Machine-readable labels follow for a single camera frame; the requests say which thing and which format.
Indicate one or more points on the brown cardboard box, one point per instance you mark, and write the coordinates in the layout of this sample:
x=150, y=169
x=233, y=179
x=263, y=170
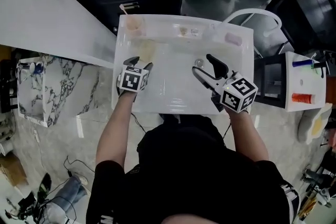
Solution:
x=11, y=169

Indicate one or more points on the white sink basin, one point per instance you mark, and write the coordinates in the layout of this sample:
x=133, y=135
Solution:
x=170, y=81

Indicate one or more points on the pale yellow cup object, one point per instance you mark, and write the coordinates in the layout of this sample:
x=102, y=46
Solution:
x=146, y=49

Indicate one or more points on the person's left forearm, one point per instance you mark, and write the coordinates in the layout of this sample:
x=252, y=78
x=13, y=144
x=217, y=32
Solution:
x=115, y=128

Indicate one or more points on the marble pattern cabinet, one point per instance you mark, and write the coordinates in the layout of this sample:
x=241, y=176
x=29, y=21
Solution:
x=68, y=91

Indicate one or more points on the translucent pink cup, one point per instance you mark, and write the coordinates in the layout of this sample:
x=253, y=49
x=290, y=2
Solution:
x=135, y=25

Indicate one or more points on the orange bottle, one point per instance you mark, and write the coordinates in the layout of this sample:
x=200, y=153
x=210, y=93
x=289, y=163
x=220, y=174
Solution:
x=302, y=98

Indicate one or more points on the long white counter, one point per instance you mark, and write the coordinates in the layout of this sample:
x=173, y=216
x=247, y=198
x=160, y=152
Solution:
x=39, y=13

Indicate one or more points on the metal sink drain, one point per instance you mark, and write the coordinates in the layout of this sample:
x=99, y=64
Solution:
x=199, y=62

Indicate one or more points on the person's right forearm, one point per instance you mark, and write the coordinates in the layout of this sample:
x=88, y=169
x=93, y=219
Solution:
x=245, y=136

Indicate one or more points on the white yellow cushion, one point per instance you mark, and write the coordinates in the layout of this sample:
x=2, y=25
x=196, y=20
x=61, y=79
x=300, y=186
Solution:
x=313, y=123

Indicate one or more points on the white toothbrush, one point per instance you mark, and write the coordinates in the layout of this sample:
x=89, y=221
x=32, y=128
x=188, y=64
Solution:
x=124, y=10

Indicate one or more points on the pink soap bar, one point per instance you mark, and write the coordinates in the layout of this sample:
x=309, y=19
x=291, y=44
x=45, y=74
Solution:
x=233, y=38

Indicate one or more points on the small beige item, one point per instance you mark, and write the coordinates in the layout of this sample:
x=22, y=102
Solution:
x=183, y=31

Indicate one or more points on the blue white cup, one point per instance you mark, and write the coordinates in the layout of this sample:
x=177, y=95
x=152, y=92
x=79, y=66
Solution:
x=38, y=68

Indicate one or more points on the small clear item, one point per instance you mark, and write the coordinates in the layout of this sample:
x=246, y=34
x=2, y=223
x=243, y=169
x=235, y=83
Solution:
x=194, y=32

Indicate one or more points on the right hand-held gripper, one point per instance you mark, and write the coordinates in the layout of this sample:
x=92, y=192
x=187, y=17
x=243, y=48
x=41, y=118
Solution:
x=237, y=93

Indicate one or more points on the person's black shirt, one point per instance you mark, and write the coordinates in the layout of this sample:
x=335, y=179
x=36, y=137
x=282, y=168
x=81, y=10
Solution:
x=189, y=178

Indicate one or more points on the blue tube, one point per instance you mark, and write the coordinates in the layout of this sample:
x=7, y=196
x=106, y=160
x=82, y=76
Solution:
x=302, y=63

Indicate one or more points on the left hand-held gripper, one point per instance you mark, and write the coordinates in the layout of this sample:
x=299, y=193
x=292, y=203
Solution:
x=130, y=80

